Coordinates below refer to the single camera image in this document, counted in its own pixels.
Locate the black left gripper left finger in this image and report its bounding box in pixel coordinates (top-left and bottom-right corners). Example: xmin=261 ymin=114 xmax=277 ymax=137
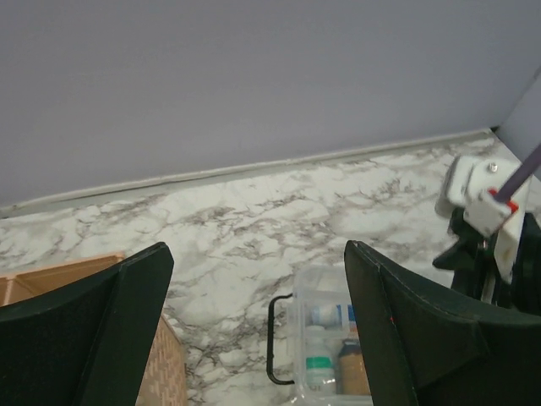
xmin=1 ymin=242 xmax=174 ymax=405

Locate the orange plastic file organizer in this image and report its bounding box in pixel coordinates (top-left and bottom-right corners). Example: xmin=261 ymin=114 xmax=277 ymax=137
xmin=1 ymin=243 xmax=188 ymax=405

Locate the brown bottle orange cap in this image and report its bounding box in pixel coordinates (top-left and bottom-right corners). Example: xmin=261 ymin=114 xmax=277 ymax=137
xmin=338 ymin=339 xmax=370 ymax=396

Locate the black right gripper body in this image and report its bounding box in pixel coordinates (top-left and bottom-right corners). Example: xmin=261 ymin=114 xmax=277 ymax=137
xmin=433 ymin=209 xmax=540 ymax=311

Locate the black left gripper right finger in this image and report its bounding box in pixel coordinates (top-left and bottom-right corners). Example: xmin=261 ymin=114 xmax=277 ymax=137
xmin=344 ymin=241 xmax=540 ymax=405

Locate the white disinfectant bottle green label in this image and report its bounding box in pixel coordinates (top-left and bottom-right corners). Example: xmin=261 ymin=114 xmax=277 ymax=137
xmin=305 ymin=338 xmax=336 ymax=395

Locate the clear plastic medicine box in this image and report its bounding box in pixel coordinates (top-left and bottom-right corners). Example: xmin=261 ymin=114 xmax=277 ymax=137
xmin=265 ymin=266 xmax=373 ymax=405

